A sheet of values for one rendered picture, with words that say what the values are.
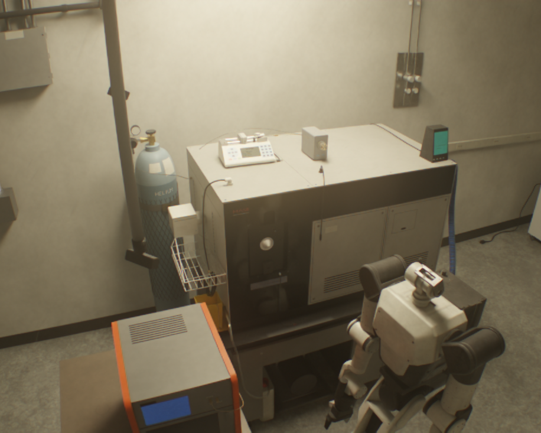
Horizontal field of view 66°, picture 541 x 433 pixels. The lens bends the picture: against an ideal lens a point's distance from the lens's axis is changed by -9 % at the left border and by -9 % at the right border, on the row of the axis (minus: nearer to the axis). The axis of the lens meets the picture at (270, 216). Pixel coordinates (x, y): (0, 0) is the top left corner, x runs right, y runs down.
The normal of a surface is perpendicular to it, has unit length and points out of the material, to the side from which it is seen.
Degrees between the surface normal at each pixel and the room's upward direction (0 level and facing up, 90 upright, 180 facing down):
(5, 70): 90
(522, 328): 0
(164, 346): 0
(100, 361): 0
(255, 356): 90
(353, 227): 90
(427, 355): 85
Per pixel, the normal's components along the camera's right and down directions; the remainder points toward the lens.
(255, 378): 0.36, 0.44
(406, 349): -0.89, 0.22
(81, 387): 0.00, -0.88
